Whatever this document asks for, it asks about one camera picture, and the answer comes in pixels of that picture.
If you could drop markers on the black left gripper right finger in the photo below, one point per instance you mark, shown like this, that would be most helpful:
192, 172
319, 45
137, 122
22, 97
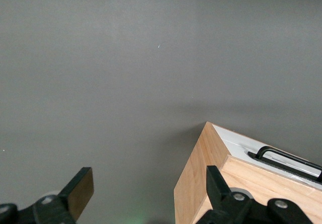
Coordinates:
219, 191

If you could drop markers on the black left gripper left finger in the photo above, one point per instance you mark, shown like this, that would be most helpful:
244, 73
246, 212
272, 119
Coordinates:
75, 196

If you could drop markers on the light wooden drawer cabinet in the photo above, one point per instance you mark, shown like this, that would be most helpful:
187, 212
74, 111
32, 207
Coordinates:
198, 168

